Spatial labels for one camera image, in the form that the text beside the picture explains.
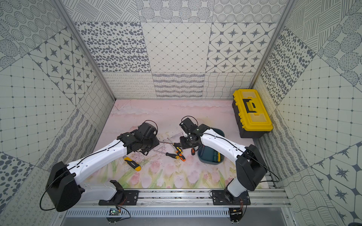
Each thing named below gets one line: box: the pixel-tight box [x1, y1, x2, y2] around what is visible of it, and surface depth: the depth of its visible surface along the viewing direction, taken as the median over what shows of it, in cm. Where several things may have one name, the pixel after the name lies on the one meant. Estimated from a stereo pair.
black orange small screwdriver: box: [175, 147, 187, 162], surface depth 90 cm
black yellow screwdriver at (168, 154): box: [152, 149, 180, 160], surface depth 90 cm
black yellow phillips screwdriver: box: [159, 141, 181, 150], surface depth 94 cm
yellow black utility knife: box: [122, 155, 142, 172], surface depth 85 cm
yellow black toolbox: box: [231, 88, 274, 139], surface depth 94 cm
